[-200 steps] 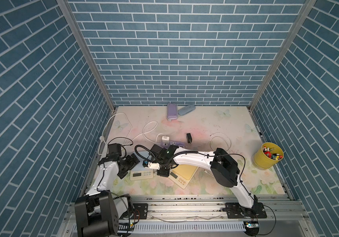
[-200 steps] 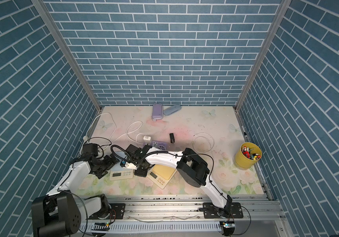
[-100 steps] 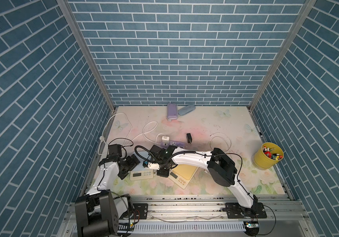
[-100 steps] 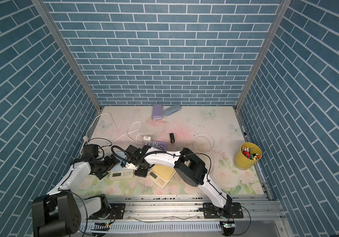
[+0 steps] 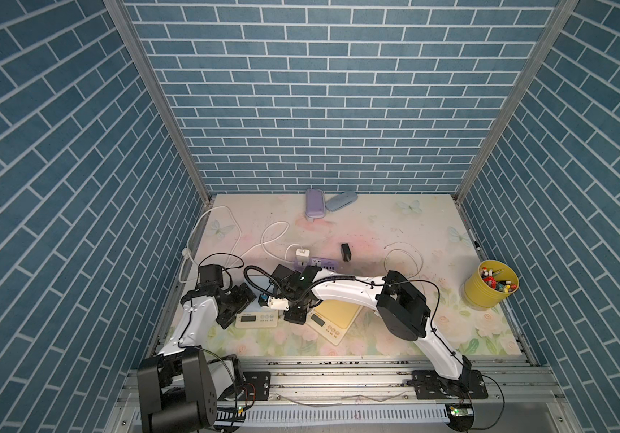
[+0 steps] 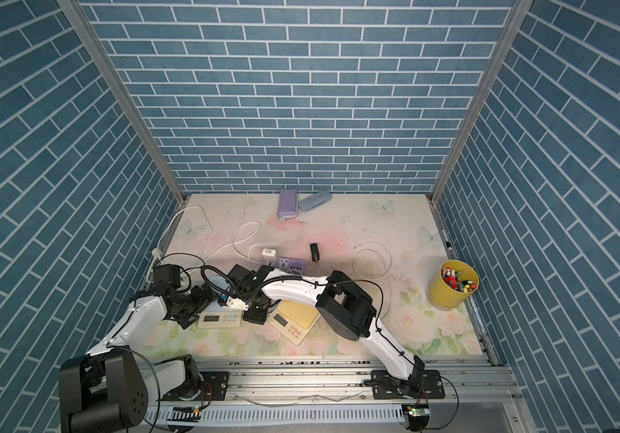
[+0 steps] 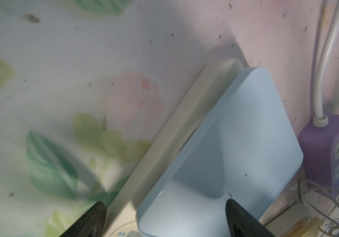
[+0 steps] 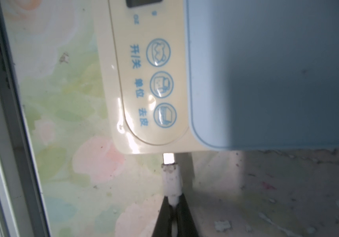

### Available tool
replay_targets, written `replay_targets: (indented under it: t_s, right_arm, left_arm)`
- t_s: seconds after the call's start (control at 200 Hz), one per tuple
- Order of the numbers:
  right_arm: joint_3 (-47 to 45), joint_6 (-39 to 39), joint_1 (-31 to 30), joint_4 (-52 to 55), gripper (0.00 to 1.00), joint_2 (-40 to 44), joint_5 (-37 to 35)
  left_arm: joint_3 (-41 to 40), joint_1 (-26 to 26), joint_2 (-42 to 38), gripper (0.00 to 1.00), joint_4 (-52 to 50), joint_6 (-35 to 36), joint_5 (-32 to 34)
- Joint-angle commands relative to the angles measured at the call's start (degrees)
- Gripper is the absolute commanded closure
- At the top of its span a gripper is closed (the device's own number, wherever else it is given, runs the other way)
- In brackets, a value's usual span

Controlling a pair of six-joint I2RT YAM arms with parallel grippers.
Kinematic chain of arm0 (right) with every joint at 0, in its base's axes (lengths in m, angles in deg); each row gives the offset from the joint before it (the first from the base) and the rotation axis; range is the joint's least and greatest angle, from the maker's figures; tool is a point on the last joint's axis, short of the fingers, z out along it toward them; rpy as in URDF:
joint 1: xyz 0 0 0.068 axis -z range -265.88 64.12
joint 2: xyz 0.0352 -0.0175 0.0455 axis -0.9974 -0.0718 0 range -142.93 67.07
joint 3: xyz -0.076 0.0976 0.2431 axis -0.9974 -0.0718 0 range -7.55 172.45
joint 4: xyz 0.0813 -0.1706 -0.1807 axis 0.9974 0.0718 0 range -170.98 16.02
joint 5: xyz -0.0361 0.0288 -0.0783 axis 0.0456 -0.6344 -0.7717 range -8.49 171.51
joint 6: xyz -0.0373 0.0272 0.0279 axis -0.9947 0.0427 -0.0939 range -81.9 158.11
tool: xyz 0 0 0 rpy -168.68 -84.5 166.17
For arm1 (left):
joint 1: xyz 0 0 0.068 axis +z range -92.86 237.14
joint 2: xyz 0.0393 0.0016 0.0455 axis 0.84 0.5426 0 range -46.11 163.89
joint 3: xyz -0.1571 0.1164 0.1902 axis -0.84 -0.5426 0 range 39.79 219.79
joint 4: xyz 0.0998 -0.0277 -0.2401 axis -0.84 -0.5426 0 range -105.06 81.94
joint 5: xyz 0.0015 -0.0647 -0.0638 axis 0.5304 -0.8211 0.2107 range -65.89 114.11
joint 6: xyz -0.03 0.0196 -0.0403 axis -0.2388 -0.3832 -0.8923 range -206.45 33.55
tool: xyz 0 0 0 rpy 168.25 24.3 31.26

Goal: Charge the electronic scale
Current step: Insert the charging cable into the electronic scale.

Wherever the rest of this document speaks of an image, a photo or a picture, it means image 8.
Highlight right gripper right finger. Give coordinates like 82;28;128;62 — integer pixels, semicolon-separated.
173;194;199;237

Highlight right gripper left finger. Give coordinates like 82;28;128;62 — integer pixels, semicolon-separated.
152;197;175;237

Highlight white usb cable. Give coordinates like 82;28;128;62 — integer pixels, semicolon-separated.
161;152;183;206

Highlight blue electronic scale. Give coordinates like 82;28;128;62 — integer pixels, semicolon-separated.
92;1;339;154

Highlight aluminium rail frame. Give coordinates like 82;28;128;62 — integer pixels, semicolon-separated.
0;2;50;237

